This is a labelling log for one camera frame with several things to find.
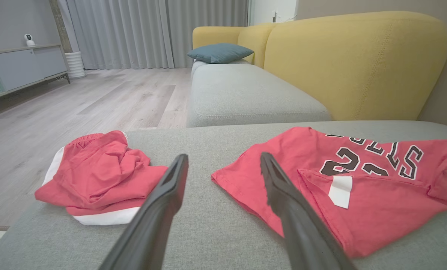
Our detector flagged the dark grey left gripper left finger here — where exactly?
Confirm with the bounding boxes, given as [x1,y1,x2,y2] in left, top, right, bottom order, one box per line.
[98,153,189,270]

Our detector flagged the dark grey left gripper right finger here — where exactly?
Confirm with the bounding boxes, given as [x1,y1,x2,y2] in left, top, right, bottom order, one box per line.
[260,152,358,270]

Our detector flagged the red shorts with white trim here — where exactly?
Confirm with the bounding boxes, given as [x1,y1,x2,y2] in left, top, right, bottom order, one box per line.
[35,130,169,226]

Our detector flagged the red basketball jersey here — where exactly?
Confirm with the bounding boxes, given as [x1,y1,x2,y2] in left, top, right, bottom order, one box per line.
[211,126,447,259]

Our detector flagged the white ribbed plant pot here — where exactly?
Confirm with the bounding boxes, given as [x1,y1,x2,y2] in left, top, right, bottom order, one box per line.
[65,51,86,79]

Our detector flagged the blue throw cushion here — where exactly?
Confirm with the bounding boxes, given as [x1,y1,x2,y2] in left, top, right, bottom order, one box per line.
[187,42,254,64]

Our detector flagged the large yellow sofa backrest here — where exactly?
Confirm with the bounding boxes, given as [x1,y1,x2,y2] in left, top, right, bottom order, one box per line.
[263,10,447,121]

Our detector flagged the grey pleated curtain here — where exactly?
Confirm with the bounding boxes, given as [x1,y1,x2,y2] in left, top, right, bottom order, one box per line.
[58,0,249,71]

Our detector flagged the yellow sofa armrest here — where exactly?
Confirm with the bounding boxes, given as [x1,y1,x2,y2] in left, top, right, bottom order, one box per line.
[192,26,246,50]

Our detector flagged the small yellow sofa backrest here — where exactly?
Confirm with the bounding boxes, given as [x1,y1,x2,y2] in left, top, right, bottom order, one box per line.
[238,22,276,69]

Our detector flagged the grey sideboard cabinet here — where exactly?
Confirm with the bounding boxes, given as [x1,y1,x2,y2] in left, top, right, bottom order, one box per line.
[0,43,71,104]

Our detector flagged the brown rough trunk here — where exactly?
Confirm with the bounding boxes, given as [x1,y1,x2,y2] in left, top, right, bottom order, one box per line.
[49,0,74,54]

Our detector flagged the white wall plug with cable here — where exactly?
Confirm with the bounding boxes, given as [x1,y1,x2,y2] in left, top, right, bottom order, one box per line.
[271,10,297,23]

